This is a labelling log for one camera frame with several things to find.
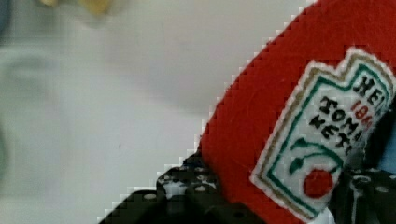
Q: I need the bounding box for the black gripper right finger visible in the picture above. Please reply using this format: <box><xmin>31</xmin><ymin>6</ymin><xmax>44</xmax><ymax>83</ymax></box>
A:
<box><xmin>329</xmin><ymin>105</ymin><xmax>396</xmax><ymax>224</ymax></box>

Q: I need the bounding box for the yellow plush chicken toy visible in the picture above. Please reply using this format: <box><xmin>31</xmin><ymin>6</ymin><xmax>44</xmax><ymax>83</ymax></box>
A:
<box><xmin>38</xmin><ymin>0</ymin><xmax>112</xmax><ymax>15</ymax></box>

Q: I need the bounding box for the red plush ketchup bottle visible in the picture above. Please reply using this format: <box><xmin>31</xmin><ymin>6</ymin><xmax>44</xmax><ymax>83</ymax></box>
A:
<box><xmin>199</xmin><ymin>0</ymin><xmax>395</xmax><ymax>224</ymax></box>

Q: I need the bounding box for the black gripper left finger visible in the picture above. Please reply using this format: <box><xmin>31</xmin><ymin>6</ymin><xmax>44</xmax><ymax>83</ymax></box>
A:
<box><xmin>99</xmin><ymin>153</ymin><xmax>266</xmax><ymax>224</ymax></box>

